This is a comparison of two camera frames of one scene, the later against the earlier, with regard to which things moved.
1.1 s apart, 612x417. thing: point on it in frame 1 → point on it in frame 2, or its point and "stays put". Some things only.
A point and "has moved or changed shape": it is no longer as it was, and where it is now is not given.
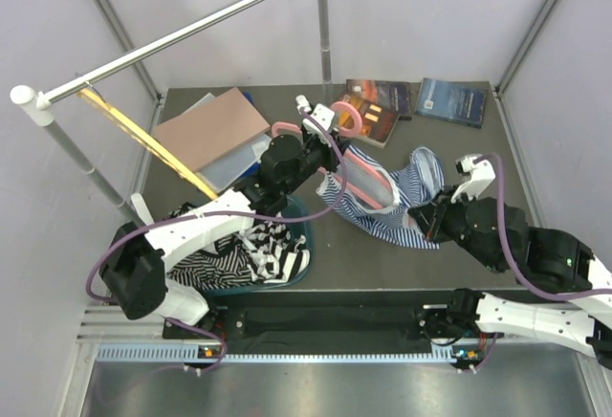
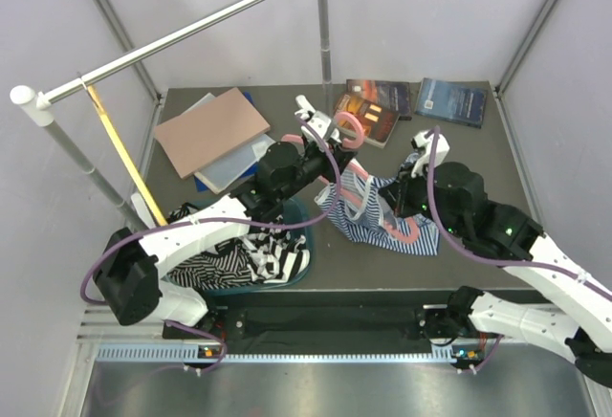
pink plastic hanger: (333, 181) → (386, 230)
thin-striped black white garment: (229, 265) stays put
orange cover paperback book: (377, 121) stays put
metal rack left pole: (126, 209) stays put
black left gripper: (332, 161) stays put
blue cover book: (456, 100) stays put
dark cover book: (389, 95) stays put
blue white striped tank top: (364, 189) has moved or changed shape
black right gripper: (429, 215) → (398, 191)
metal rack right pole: (324, 36) stays put
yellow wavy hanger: (150, 142) → (114, 131)
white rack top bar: (34, 109) stays put
